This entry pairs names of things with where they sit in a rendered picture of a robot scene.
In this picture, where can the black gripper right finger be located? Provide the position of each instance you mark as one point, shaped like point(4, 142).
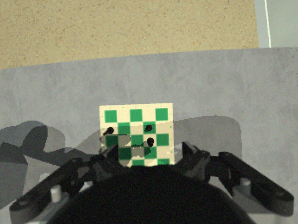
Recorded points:
point(262, 199)

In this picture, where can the green and cream chessboard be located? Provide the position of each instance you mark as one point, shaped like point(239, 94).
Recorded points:
point(129, 123)

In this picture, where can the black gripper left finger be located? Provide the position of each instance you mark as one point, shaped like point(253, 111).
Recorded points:
point(40, 203)

